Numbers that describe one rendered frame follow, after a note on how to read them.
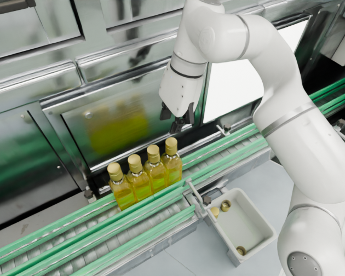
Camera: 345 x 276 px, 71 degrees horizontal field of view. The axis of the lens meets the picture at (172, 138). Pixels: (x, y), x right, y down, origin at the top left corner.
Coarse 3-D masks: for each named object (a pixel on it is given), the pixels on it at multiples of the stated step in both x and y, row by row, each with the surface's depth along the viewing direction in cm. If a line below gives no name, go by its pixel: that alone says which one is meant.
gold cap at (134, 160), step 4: (132, 156) 66; (136, 156) 66; (128, 160) 66; (132, 160) 66; (136, 160) 66; (140, 160) 66; (132, 164) 65; (136, 164) 65; (140, 164) 67; (132, 168) 67; (136, 168) 67; (140, 168) 68
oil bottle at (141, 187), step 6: (144, 168) 74; (126, 174) 74; (132, 174) 71; (144, 174) 71; (132, 180) 71; (138, 180) 70; (144, 180) 71; (132, 186) 72; (138, 186) 72; (144, 186) 74; (150, 186) 76; (138, 192) 75; (144, 192) 77; (150, 192) 79; (138, 198) 78; (144, 198) 80
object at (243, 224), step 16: (240, 192) 95; (240, 208) 98; (256, 208) 91; (224, 224) 94; (240, 224) 94; (256, 224) 93; (240, 240) 90; (256, 240) 90; (272, 240) 84; (240, 256) 81
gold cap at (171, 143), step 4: (168, 140) 70; (172, 140) 70; (176, 140) 70; (168, 144) 69; (172, 144) 69; (176, 144) 69; (168, 148) 70; (172, 148) 69; (176, 148) 71; (168, 152) 71; (172, 152) 71; (176, 152) 72
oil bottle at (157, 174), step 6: (162, 162) 74; (150, 168) 72; (156, 168) 72; (162, 168) 73; (150, 174) 73; (156, 174) 73; (162, 174) 75; (150, 180) 76; (156, 180) 76; (162, 180) 78; (156, 186) 79; (162, 186) 81; (156, 192) 82
